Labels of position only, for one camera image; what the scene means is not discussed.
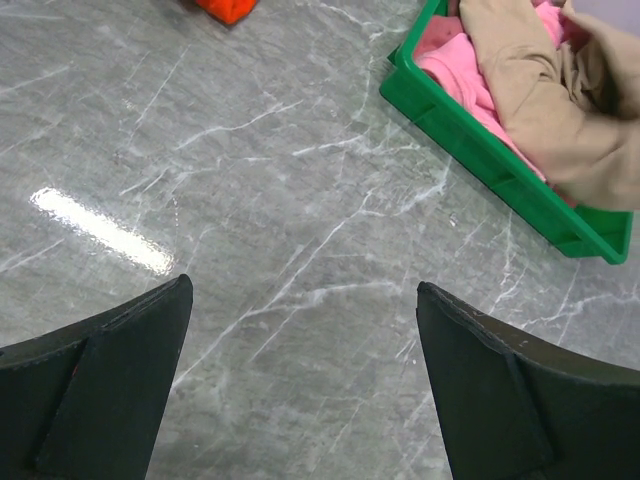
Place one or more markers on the green plastic bin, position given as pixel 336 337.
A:
pixel 579 232

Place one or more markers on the beige t shirt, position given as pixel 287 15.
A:
pixel 612 155

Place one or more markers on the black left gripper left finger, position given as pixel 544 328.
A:
pixel 86 401

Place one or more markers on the pink t shirt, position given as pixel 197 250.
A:
pixel 465 80

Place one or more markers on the orange folded t shirt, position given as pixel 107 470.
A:
pixel 228 12

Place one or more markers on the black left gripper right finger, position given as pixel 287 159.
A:
pixel 513 406

